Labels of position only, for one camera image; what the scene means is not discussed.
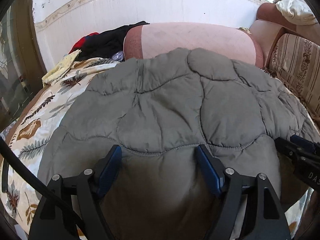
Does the white crumpled cloth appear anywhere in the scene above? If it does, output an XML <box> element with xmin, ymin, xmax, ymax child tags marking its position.
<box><xmin>273</xmin><ymin>0</ymin><xmax>318</xmax><ymax>25</ymax></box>

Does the striped floral back cushion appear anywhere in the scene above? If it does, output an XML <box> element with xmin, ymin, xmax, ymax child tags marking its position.
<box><xmin>268</xmin><ymin>34</ymin><xmax>319</xmax><ymax>119</ymax></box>

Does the yellow cloth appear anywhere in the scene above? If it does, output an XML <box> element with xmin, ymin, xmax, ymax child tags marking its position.
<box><xmin>42</xmin><ymin>49</ymin><xmax>81</xmax><ymax>87</ymax></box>

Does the grey quilted hooded jacket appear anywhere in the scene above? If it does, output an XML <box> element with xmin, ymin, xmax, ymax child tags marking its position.
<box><xmin>37</xmin><ymin>48</ymin><xmax>319</xmax><ymax>239</ymax></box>

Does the red garment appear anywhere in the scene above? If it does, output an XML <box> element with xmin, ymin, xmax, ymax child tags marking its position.
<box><xmin>69</xmin><ymin>32</ymin><xmax>99</xmax><ymax>54</ymax></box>

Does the black cable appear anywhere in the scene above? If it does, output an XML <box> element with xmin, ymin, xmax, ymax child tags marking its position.
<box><xmin>0</xmin><ymin>137</ymin><xmax>83</xmax><ymax>235</ymax></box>

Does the black garment pile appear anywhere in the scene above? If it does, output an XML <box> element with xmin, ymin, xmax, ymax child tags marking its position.
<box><xmin>76</xmin><ymin>21</ymin><xmax>149</xmax><ymax>61</ymax></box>

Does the leaf pattern plush blanket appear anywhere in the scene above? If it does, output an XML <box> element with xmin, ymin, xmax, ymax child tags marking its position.
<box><xmin>1</xmin><ymin>58</ymin><xmax>117</xmax><ymax>233</ymax></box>

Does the pink sofa armrest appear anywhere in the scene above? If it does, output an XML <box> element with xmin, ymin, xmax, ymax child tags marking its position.
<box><xmin>123</xmin><ymin>22</ymin><xmax>264</xmax><ymax>68</ymax></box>

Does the wooden glass door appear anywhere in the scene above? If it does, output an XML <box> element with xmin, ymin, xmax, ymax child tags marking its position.
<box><xmin>1</xmin><ymin>0</ymin><xmax>46</xmax><ymax>129</ymax></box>

